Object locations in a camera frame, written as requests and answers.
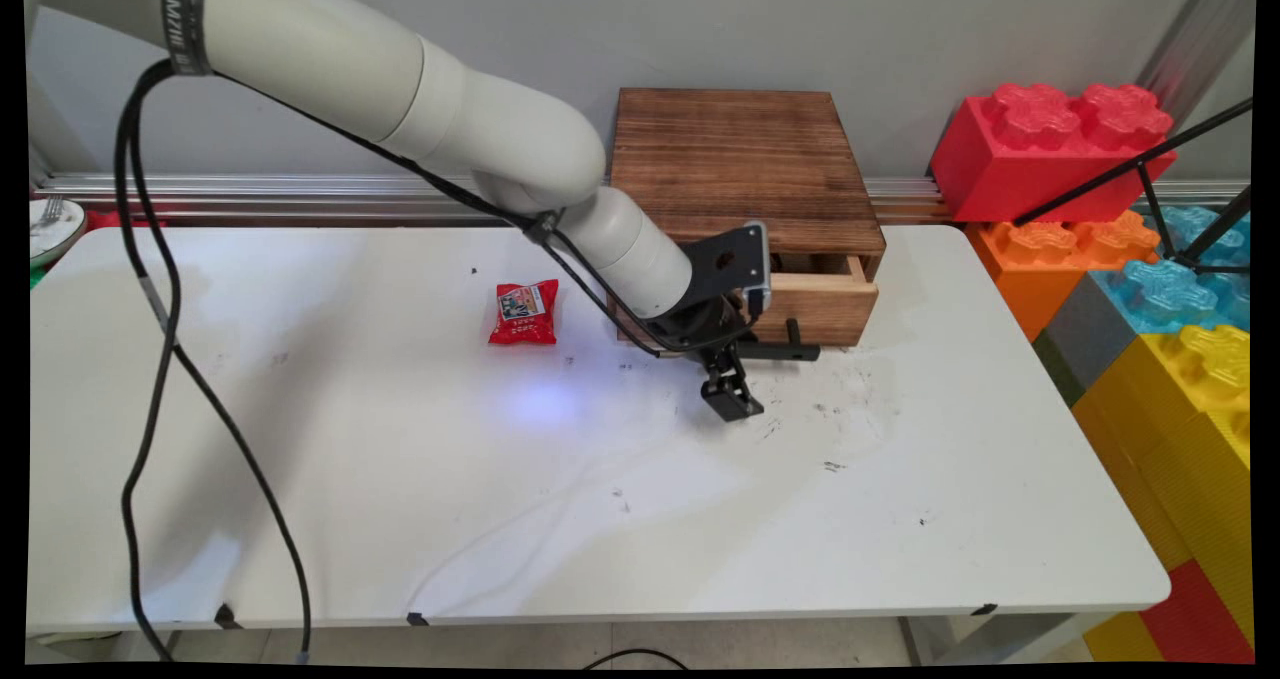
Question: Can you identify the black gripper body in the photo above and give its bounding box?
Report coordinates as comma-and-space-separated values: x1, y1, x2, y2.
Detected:
655, 294, 753, 358

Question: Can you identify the large blue toy brick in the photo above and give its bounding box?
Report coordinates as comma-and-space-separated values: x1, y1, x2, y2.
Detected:
1090, 257, 1251, 334
1143, 204, 1251, 270

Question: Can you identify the black tripod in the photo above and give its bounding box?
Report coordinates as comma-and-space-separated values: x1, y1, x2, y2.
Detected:
1013, 97, 1253, 277

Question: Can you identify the long black camera cable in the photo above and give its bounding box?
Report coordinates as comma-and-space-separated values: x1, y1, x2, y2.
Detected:
116, 59, 766, 662

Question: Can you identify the horizontal aluminium rail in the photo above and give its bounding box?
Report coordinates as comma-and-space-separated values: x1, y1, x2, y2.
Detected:
38, 172, 1251, 226

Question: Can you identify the large yellow toy brick stack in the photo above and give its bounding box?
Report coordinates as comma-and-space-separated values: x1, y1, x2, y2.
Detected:
1070, 324, 1253, 663

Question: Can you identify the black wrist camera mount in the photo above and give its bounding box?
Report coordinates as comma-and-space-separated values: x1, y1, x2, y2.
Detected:
683, 221, 773, 317

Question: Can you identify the slanted aluminium profile post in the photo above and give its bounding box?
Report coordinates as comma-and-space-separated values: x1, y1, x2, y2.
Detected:
1138, 0, 1257, 132

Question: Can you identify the grey metal table leg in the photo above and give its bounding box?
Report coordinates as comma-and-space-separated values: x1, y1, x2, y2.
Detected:
898, 612, 1113, 666

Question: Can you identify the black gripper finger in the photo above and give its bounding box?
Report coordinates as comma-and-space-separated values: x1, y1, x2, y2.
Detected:
698, 344, 739, 416
726, 344, 766, 422

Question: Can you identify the black floor cable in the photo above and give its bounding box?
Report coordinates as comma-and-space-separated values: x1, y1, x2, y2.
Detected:
583, 647, 691, 671

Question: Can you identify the wooden drawer with black handle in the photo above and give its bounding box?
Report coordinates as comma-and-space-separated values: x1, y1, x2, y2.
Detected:
740, 254, 881, 363

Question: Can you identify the red snack packet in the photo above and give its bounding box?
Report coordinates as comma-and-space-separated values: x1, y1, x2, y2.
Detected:
488, 279, 561, 347

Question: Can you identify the large red toy brick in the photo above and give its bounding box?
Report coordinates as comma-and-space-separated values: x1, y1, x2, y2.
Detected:
930, 82, 1179, 225

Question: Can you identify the large orange toy brick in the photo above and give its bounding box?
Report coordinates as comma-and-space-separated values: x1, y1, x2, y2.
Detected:
965, 209, 1163, 343

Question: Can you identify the white plate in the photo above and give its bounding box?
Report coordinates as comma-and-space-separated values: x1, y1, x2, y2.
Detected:
30, 197, 87, 269

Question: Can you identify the brown wooden drawer cabinet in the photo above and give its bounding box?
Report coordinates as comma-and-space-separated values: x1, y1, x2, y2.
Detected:
608, 87, 887, 348

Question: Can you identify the grey printed strap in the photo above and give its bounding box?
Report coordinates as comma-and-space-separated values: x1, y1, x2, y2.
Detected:
160, 0, 213, 77

